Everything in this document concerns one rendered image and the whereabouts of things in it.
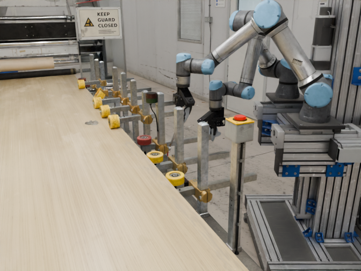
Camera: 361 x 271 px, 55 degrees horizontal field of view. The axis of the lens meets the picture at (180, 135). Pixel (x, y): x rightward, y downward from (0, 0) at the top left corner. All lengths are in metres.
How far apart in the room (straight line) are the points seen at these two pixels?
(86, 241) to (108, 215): 0.14
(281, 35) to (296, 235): 1.31
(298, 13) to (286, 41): 3.03
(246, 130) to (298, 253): 1.25
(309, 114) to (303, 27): 2.85
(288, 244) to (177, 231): 1.27
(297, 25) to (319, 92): 3.06
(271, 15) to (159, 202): 0.92
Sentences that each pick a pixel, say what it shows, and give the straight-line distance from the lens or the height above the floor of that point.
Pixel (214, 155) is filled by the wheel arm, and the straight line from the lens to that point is 1.82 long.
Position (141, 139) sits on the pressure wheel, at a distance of 1.89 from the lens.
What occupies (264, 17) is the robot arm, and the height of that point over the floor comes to 1.53.
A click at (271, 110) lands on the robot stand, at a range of 2.26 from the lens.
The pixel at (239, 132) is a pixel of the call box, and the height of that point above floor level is 1.19.
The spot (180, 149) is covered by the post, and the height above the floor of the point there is 0.93.
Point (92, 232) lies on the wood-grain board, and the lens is 1.18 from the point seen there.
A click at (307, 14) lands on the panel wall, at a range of 4.57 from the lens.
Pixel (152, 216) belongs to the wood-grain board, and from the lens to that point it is 1.22.
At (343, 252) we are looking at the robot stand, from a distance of 2.36.
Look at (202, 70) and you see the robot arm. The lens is 1.73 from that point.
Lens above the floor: 1.56
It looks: 20 degrees down
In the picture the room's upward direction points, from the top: 1 degrees counter-clockwise
